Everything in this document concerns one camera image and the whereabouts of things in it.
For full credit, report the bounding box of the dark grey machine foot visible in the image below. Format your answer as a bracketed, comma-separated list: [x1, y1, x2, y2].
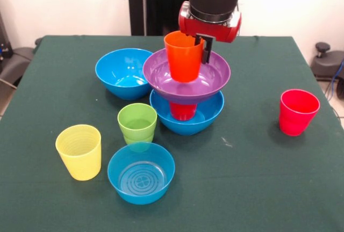
[0, 46, 35, 88]
[311, 41, 344, 81]

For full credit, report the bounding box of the small patterned blue bowl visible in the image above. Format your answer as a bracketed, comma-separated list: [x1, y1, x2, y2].
[107, 142, 176, 205]

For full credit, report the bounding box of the green plastic cup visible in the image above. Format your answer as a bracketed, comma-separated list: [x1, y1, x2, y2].
[122, 129, 155, 148]
[117, 103, 158, 137]

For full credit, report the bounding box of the red plastic cup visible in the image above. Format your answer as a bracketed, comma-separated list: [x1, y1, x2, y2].
[169, 101, 197, 121]

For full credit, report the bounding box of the blue cable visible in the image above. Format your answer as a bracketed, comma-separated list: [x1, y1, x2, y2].
[326, 60, 344, 101]

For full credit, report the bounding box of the pink plastic cup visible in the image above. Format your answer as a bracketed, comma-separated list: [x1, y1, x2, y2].
[278, 89, 321, 137]

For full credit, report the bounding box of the purple plastic bowl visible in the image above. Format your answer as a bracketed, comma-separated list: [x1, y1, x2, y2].
[142, 48, 231, 105]

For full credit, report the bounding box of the yellow plastic cup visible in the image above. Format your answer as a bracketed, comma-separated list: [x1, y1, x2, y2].
[55, 124, 102, 182]

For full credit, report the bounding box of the orange plastic cup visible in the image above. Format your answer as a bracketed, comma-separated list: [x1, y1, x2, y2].
[164, 30, 205, 83]

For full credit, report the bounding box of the dark green tablecloth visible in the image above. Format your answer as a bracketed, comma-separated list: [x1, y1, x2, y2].
[0, 35, 344, 232]

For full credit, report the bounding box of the black cable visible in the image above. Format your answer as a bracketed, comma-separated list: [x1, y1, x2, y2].
[235, 1, 242, 36]

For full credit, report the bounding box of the large blue plastic bowl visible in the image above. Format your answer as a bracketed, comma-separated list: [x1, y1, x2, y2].
[95, 48, 154, 100]
[149, 89, 225, 136]

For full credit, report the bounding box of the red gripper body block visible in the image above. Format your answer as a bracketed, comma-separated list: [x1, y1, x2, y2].
[178, 1, 242, 44]

